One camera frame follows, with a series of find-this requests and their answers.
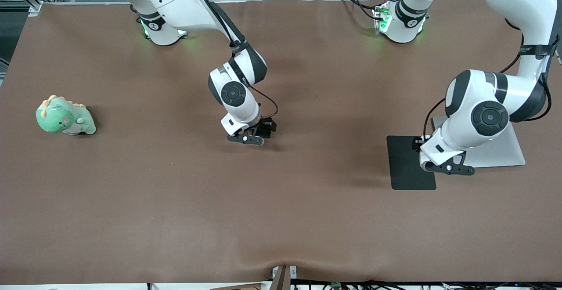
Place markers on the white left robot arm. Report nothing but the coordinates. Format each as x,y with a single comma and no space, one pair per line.
518,0

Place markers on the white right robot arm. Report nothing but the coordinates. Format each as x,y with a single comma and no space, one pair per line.
175,0

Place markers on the black mouse pad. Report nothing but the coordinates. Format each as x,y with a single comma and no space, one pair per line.
404,167

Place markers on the brown table cover mat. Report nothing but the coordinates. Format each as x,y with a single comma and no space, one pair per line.
281,202

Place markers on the silver closed laptop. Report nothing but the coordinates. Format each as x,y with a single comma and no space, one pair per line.
505,149

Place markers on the green dinosaur plush toy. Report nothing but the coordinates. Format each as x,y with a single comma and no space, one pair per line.
57,118

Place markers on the camera post with silver bracket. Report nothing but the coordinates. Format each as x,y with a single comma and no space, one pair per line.
283,281

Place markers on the silver table corner bracket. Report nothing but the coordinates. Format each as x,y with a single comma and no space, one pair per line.
35,9

